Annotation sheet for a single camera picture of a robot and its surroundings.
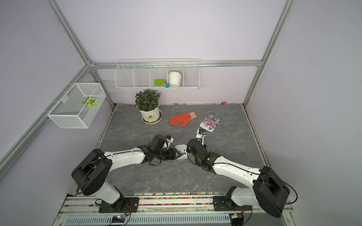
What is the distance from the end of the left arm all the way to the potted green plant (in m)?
0.31

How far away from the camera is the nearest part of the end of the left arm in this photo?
673 millimetres

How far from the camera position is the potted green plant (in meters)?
0.98

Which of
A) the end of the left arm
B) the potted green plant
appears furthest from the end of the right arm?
the potted green plant
